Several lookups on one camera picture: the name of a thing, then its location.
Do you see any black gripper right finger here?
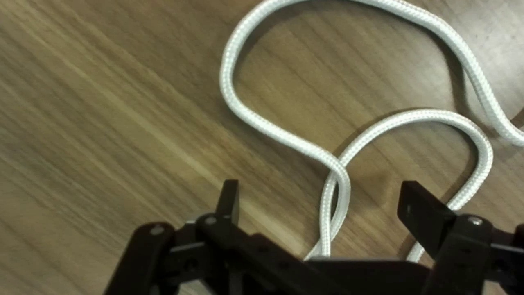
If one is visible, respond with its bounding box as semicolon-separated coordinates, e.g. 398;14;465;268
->
396;179;524;295

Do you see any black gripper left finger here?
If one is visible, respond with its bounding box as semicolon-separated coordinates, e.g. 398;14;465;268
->
103;179;308;295

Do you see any white braided rope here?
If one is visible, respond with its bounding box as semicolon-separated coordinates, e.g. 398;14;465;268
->
218;0;524;264

